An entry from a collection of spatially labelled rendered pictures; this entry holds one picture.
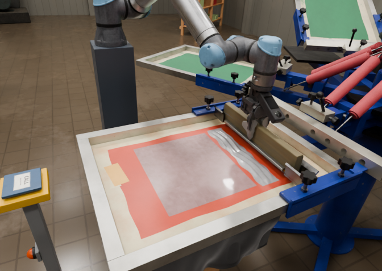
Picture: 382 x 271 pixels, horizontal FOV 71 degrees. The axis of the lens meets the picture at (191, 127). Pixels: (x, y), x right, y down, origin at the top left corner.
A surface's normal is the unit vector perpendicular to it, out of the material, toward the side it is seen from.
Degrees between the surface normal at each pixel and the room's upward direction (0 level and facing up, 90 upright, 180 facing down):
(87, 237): 0
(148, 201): 0
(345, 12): 32
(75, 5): 90
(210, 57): 90
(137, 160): 0
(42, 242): 90
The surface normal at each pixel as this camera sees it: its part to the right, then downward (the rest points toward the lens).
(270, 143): -0.89, 0.19
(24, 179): 0.05, -0.86
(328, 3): 0.01, -0.46
